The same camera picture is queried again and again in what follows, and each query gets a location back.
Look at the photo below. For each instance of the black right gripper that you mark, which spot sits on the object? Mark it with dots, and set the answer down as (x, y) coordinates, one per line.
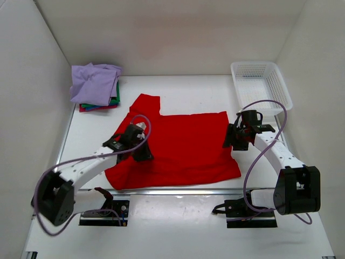
(229, 140)

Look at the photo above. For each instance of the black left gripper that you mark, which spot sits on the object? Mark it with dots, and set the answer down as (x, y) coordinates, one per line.
(146, 154)

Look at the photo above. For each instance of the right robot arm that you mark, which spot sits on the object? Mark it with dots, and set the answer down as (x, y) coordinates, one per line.
(298, 186)

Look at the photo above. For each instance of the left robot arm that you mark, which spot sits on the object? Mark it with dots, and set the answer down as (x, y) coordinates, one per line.
(59, 194)

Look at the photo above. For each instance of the white plastic basket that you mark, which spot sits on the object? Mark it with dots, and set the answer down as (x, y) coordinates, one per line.
(255, 81)

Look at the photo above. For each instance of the blue folded t-shirt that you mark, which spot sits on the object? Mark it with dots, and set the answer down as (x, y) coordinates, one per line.
(95, 108)

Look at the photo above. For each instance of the lilac folded t-shirt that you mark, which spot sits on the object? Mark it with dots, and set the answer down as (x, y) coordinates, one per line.
(94, 83)

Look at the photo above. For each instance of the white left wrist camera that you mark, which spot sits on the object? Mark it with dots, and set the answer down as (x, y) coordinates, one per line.
(141, 127)

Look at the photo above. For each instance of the aluminium table rail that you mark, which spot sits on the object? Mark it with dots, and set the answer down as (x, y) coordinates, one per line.
(177, 191)

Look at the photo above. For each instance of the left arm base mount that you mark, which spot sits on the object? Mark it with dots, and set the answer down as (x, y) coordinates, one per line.
(113, 212)

